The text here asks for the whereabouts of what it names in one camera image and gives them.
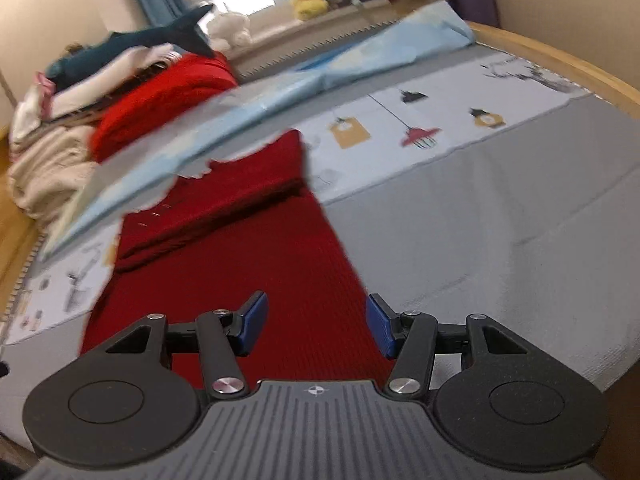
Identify pink cloth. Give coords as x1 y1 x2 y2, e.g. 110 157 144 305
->
32 72 57 112

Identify white plush toy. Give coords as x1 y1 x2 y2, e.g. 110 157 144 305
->
207 10 254 52

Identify red folded blanket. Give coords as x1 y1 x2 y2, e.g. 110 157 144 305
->
89 52 242 165

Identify light blue sheet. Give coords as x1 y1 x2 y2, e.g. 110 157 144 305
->
42 0 477 262

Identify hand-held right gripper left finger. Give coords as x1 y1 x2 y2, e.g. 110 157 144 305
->
102 290 270 402

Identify white folded clothes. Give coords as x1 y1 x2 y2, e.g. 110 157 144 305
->
10 44 182 152

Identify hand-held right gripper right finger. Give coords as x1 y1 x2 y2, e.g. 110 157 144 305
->
365 293 531 402

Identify blue shark plush toy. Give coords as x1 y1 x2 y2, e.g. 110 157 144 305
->
45 4 217 82

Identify grey mattress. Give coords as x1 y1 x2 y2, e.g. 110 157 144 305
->
0 42 640 461

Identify wooden bed frame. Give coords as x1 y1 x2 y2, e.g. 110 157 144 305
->
0 21 640 321

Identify cream folded blanket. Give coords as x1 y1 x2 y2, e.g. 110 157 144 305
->
9 125 103 222

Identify window sill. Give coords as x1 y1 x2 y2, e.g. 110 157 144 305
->
227 0 431 63

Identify dark red knit sweater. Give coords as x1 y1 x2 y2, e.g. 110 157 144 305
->
80 129 401 391

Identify deer printed bed sheet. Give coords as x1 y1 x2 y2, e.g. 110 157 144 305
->
0 55 597 347

